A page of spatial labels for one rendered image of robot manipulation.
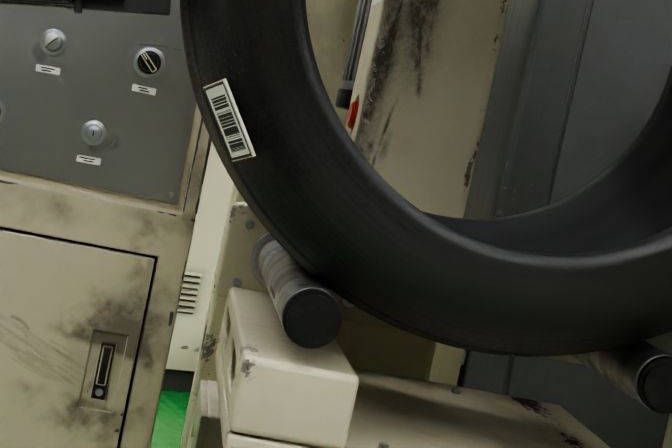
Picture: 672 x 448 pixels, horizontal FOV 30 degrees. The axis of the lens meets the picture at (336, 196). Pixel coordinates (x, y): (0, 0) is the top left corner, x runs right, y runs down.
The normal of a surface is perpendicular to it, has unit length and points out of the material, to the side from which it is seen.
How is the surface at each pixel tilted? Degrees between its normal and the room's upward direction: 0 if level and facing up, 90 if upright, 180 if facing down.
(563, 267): 101
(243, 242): 90
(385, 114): 90
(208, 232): 90
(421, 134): 90
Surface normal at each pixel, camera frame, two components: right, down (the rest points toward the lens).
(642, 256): 0.16, 0.26
